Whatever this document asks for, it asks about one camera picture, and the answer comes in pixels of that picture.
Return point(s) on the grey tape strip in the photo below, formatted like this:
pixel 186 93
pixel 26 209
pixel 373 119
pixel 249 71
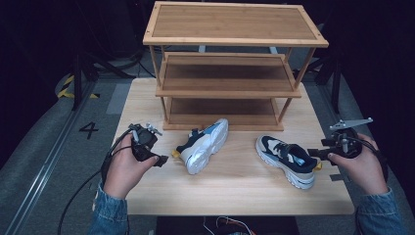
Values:
pixel 336 177

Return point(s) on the yellow black hazard tape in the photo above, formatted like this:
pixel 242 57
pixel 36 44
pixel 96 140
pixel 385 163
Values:
pixel 65 94

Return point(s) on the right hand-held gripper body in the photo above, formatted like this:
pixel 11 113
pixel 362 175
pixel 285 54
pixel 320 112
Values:
pixel 349 145

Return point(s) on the blue white chunky sneaker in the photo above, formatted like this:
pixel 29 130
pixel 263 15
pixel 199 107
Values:
pixel 204 147

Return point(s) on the person's right hand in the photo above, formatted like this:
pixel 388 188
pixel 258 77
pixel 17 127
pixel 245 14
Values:
pixel 367 169

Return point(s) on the wooden three-tier shoe rack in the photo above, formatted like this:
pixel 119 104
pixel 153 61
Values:
pixel 228 29

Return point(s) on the navy beige chunky sneaker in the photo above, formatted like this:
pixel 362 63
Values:
pixel 288 158

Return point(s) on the person's left hand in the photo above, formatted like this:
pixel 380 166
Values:
pixel 122 169

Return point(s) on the black metal stand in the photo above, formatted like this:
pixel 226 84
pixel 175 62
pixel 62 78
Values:
pixel 77 84
pixel 336 88

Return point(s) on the metal floor rail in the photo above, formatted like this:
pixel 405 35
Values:
pixel 49 160

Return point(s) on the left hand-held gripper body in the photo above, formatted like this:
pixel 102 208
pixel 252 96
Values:
pixel 143 140

